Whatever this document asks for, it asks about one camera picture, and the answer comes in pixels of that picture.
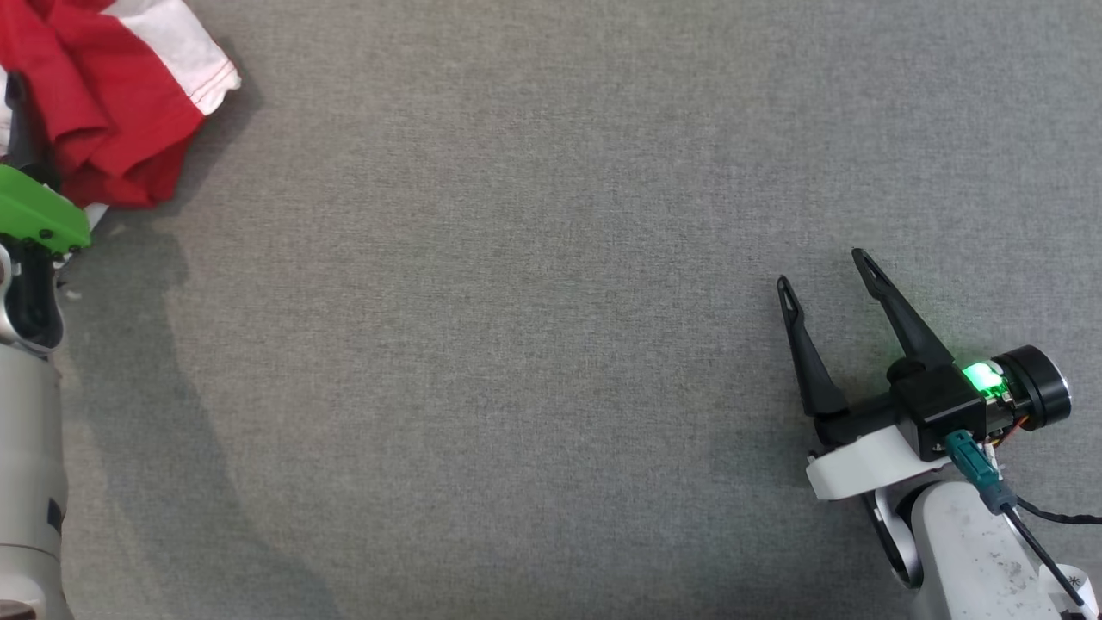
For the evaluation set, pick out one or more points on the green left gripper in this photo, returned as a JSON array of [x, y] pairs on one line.
[[34, 215]]

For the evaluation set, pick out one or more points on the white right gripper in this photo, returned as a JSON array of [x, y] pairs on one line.
[[861, 465]]

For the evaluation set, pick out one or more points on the red and white shirt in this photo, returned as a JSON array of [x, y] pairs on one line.
[[103, 112]]

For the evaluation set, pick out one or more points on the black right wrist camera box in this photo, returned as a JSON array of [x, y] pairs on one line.
[[938, 405]]

